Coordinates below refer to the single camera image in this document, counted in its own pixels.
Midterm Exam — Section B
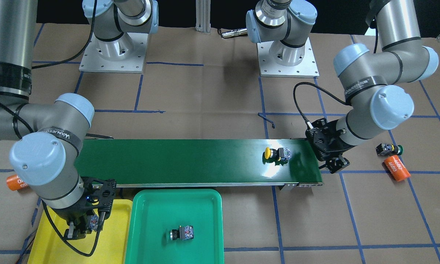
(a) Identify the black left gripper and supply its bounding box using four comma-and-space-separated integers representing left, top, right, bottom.
305, 118, 354, 173

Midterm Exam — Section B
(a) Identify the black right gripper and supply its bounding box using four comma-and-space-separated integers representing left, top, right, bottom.
53, 177, 116, 240

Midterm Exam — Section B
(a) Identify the yellow push button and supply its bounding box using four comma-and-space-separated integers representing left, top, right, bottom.
264, 147, 292, 162
86, 214, 99, 233

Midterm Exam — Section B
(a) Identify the orange cylinder marked 4680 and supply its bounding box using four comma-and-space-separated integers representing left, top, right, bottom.
383, 154, 411, 182

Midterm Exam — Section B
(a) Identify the green mushroom push button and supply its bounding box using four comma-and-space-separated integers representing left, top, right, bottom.
169, 225, 194, 241

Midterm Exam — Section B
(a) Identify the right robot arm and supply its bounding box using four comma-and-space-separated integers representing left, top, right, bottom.
0, 0, 116, 242

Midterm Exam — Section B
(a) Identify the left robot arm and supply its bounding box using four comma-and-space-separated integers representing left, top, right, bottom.
246, 0, 439, 173

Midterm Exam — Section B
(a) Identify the yellow plastic tray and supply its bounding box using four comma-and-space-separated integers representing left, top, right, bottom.
28, 199, 132, 264

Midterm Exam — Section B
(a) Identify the green plastic tray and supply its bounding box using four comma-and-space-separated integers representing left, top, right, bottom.
124, 189, 225, 264

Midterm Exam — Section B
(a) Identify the green conveyor belt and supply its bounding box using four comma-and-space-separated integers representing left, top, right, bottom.
74, 139, 323, 188

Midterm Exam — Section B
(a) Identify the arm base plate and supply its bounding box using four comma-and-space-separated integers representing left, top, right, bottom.
257, 39, 320, 78
79, 32, 149, 74

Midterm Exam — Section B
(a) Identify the aluminium frame post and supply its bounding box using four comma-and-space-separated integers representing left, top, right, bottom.
195, 0, 211, 35

